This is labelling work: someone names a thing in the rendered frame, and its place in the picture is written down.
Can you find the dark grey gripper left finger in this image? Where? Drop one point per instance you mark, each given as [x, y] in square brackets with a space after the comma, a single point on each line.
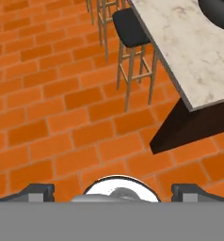
[38, 190]

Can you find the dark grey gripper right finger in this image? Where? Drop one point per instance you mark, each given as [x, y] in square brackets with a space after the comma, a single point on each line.
[186, 190]

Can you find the dark grey bowl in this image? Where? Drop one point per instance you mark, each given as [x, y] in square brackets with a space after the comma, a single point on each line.
[219, 14]

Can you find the dark brown kitchen island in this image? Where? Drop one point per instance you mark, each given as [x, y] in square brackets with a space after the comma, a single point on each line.
[186, 125]

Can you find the round white black-rimmed object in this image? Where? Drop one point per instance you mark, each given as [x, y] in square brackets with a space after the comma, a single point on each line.
[104, 188]

